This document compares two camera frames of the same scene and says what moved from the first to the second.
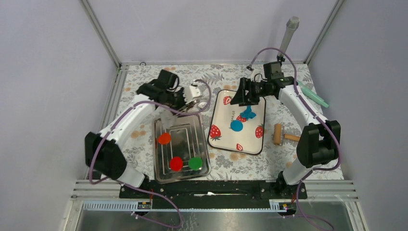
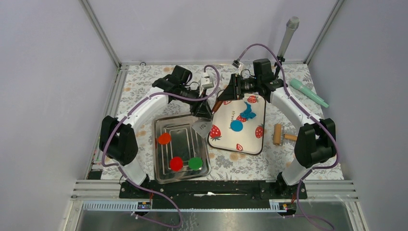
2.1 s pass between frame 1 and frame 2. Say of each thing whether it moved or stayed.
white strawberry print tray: stayed
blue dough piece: stayed
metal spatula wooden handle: moved
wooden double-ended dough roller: stayed
